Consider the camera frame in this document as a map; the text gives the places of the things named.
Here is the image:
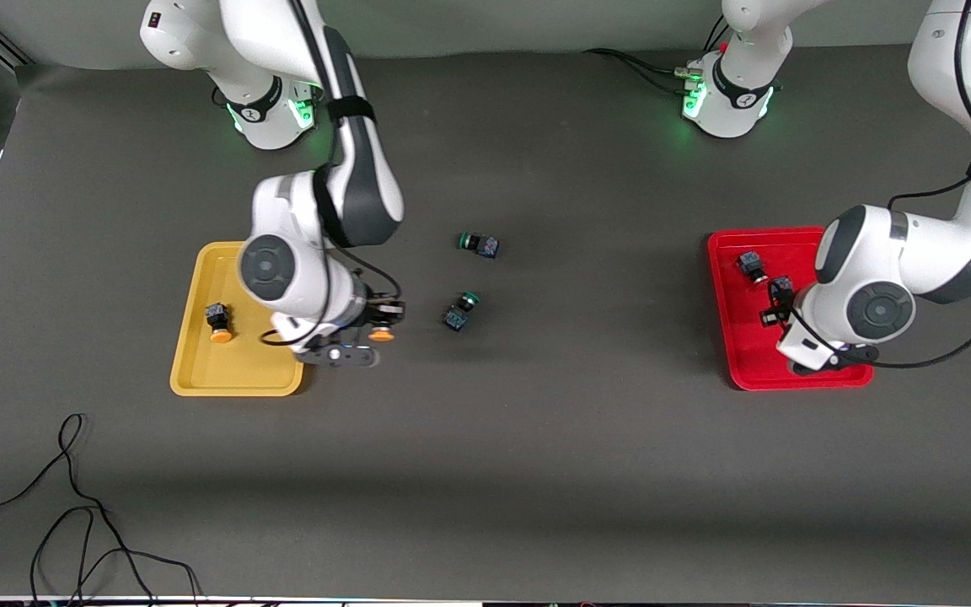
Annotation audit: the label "yellow plastic tray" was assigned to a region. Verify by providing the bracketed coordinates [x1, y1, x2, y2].
[169, 240, 320, 397]

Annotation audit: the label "red plastic tray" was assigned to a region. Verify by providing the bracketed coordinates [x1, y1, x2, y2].
[707, 226, 875, 392]

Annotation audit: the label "thin black loose cable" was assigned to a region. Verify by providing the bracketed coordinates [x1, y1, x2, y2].
[0, 412, 201, 606]

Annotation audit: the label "black left arm base cables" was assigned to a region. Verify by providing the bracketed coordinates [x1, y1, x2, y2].
[582, 19, 735, 95]

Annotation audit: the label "dark grey table mat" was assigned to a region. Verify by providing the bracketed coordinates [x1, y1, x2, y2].
[0, 30, 971, 604]

